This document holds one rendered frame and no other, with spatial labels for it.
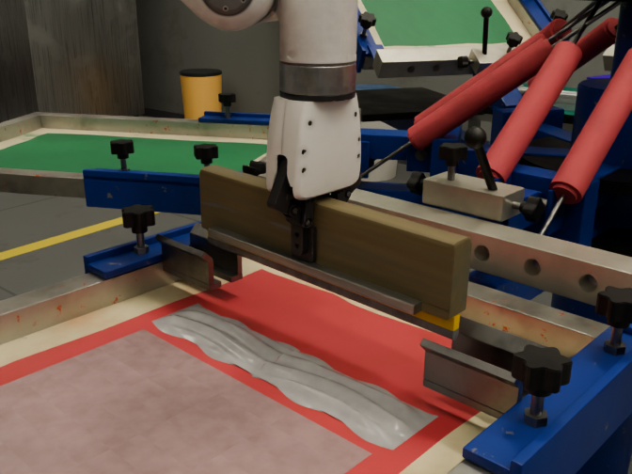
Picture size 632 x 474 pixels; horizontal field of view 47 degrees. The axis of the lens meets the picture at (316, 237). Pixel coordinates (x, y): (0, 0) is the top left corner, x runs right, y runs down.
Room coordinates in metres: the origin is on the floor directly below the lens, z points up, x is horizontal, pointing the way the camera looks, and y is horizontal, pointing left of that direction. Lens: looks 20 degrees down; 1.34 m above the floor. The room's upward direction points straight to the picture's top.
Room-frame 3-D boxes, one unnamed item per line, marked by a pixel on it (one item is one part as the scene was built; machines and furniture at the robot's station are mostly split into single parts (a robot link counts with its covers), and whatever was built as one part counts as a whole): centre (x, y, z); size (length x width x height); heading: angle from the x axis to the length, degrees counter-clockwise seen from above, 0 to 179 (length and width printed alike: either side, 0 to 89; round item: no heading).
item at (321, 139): (0.72, 0.00, 1.19); 0.10 x 0.08 x 0.11; 137
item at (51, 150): (1.55, 0.30, 1.05); 1.08 x 0.61 x 0.23; 77
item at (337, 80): (0.73, -0.01, 1.25); 0.09 x 0.07 x 0.03; 137
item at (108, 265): (0.94, 0.17, 0.98); 0.30 x 0.05 x 0.07; 137
